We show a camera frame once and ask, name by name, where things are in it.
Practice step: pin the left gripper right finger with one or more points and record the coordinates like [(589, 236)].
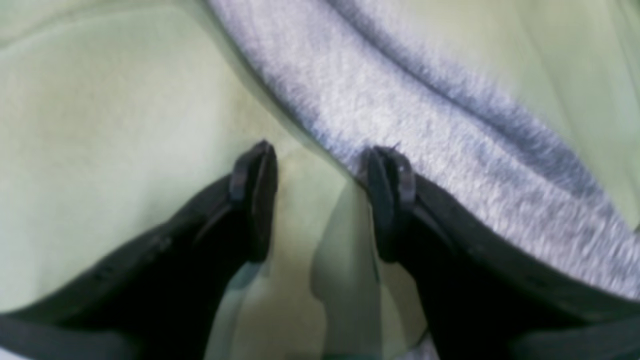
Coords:
[(483, 298)]

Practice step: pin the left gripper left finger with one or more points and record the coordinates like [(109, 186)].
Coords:
[(156, 296)]

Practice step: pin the grey heathered T-shirt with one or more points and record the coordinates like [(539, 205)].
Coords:
[(352, 77)]

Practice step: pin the olive green table cloth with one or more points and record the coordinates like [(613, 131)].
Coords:
[(114, 112)]

